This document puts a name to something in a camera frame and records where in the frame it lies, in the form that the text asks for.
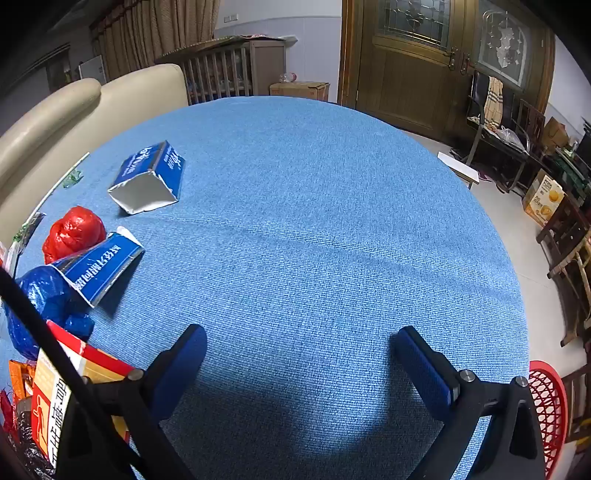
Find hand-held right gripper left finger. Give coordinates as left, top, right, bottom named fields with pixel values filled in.
left=55, top=323, right=208, bottom=480

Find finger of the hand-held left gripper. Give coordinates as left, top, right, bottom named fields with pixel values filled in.
left=0, top=268, right=144, bottom=480

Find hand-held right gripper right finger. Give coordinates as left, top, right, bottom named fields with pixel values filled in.
left=390, top=325, right=548, bottom=480

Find blue plastic bag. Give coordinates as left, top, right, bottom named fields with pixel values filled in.
left=7, top=266, right=95, bottom=358

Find orange plastic bag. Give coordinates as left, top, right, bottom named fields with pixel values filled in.
left=8, top=359, right=40, bottom=402

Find blue milk carton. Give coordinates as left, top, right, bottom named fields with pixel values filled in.
left=107, top=141, right=186, bottom=215
left=50, top=226, right=145, bottom=308

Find red plastic bag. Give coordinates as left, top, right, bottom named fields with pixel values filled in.
left=42, top=206, right=107, bottom=265

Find red plastic basket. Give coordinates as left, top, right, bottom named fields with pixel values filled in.
left=526, top=360, right=570, bottom=478

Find black plastic bag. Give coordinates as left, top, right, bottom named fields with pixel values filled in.
left=9, top=397, right=56, bottom=476

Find orange tissue packet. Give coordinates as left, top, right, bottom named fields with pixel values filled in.
left=30, top=320, right=146, bottom=467

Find dark candy wrapper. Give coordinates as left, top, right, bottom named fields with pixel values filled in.
left=13, top=212, right=47, bottom=243

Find white thin stick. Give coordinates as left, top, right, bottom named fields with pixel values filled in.
left=7, top=152, right=90, bottom=268

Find blue tablecloth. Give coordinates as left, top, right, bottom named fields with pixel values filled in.
left=0, top=96, right=531, bottom=480

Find dark wooden side table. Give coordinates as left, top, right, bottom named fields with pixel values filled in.
left=536, top=194, right=587, bottom=278

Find orange printed carton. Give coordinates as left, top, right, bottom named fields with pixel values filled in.
left=523, top=169, right=565, bottom=227

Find white small stool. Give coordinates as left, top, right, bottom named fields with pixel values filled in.
left=437, top=151, right=481, bottom=190

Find beige leather sofa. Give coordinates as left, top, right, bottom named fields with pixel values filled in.
left=0, top=64, right=190, bottom=245

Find clear plastic bag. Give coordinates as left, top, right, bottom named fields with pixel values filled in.
left=494, top=127, right=525, bottom=148

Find white air conditioner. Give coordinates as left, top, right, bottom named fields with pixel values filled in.
left=78, top=55, right=108, bottom=85

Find dark wooden chair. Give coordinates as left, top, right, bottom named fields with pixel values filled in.
left=515, top=99, right=548, bottom=153

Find black metal chair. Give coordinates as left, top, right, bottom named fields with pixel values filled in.
left=464, top=71, right=532, bottom=195

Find beige striped scarf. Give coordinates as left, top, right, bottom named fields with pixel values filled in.
left=482, top=76, right=504, bottom=121

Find wooden double door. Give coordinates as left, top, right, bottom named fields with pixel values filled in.
left=339, top=0, right=555, bottom=144

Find wooden crib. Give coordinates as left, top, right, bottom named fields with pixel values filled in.
left=154, top=37, right=287, bottom=106

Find brown cardboard box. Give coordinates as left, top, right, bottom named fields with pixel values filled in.
left=269, top=80, right=331, bottom=102

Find beige striped curtain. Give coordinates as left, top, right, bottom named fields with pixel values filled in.
left=90, top=0, right=222, bottom=84

